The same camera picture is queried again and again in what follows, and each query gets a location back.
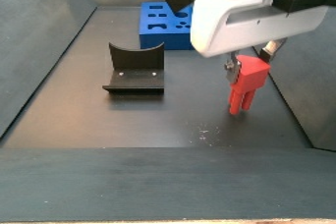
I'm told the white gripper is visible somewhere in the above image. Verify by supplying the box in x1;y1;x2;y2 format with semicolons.
191;0;328;84

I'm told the red three prong block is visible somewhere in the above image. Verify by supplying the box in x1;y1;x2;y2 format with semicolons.
228;55;271;115

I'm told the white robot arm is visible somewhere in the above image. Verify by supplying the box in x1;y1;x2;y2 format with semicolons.
191;0;334;57

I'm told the blue shape sorter board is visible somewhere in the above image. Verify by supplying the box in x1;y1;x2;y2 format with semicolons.
139;2;194;50

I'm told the black curved holder stand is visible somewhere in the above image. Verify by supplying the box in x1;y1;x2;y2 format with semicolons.
103;44;164;93

